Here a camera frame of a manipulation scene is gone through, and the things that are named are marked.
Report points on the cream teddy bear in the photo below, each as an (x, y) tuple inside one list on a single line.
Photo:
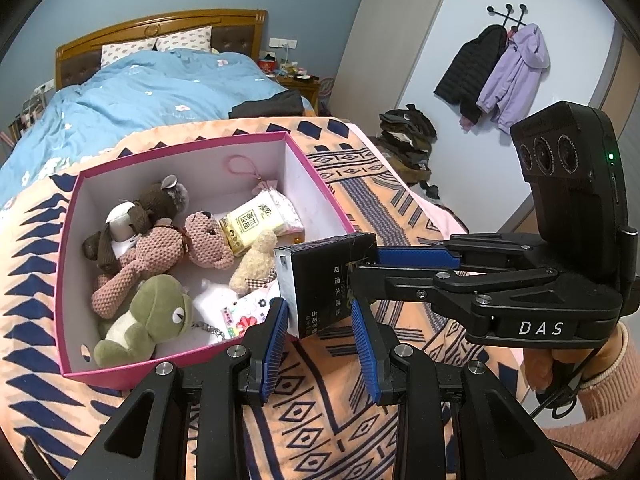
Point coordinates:
[(252, 265)]

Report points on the black jacket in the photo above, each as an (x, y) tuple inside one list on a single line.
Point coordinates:
[(470, 70)]

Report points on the white patterned pillow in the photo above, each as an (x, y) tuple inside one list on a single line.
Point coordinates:
[(127, 52), (185, 40)]

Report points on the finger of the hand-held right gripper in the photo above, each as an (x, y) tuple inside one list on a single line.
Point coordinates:
[(415, 256), (400, 285)]

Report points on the white tissue packet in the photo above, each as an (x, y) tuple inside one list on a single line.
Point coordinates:
[(290, 217)]

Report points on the pink knitted bear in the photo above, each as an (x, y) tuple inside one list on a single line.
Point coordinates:
[(150, 250)]

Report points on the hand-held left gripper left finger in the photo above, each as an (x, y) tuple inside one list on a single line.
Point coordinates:
[(274, 355)]

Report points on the pile of dark clothes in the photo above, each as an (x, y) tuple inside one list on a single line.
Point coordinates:
[(405, 135)]

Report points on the blue flowered duvet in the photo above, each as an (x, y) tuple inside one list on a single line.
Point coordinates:
[(150, 85)]

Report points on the floral tissue packet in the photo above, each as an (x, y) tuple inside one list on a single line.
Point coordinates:
[(245, 315)]

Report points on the yellow tissue packet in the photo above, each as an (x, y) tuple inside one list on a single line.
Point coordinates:
[(250, 222)]

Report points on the black clothing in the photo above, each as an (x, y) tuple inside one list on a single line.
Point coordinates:
[(270, 105)]

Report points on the purple jacket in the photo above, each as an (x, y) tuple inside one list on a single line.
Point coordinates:
[(520, 70)]

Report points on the red box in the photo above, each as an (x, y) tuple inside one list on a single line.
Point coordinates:
[(267, 64)]

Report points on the wooden nightstand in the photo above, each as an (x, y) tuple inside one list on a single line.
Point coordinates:
[(307, 92)]

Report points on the green frog plush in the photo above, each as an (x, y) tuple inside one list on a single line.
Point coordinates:
[(155, 305)]

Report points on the black coat hooks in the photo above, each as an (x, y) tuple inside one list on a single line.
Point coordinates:
[(507, 15)]

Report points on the orange patterned blanket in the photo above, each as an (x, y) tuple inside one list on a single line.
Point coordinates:
[(350, 170)]

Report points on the person's right hand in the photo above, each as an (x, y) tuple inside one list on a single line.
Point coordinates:
[(537, 367)]

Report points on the person's right forearm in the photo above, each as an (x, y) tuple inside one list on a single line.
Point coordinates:
[(615, 410)]

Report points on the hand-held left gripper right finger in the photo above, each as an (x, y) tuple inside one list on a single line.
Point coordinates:
[(367, 355)]

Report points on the small black box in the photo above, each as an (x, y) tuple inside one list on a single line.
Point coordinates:
[(320, 280)]

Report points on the brown and white dog plush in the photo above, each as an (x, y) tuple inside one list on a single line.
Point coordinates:
[(150, 205)]

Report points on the pink garment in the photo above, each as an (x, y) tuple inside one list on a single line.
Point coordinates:
[(466, 122)]

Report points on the wooden bed headboard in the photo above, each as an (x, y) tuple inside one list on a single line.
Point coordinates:
[(235, 35)]

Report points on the round patterned disc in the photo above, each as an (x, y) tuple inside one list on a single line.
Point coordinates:
[(326, 87)]

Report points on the pink bed sheet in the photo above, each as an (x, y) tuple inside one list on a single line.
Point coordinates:
[(440, 210)]

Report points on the row of cosmetics bottles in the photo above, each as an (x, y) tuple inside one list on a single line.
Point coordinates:
[(30, 110)]

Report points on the pink cardboard box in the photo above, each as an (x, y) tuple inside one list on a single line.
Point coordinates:
[(150, 160)]

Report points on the pink brocade pouch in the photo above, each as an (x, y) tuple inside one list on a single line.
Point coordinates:
[(265, 187)]

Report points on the white wall socket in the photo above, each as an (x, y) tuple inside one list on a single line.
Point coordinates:
[(45, 86), (282, 43)]

